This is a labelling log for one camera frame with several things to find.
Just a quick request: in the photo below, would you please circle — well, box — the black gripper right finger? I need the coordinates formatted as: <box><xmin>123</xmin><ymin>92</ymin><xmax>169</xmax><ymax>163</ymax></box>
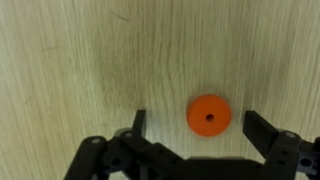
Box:
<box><xmin>243</xmin><ymin>111</ymin><xmax>320</xmax><ymax>180</ymax></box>

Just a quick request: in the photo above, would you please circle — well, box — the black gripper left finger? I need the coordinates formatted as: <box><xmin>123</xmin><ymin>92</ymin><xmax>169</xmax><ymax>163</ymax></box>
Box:
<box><xmin>63</xmin><ymin>110</ymin><xmax>209</xmax><ymax>180</ymax></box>

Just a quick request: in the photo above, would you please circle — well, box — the orange ring table corner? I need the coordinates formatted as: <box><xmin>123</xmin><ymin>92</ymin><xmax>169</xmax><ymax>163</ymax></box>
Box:
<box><xmin>186</xmin><ymin>94</ymin><xmax>232</xmax><ymax>137</ymax></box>

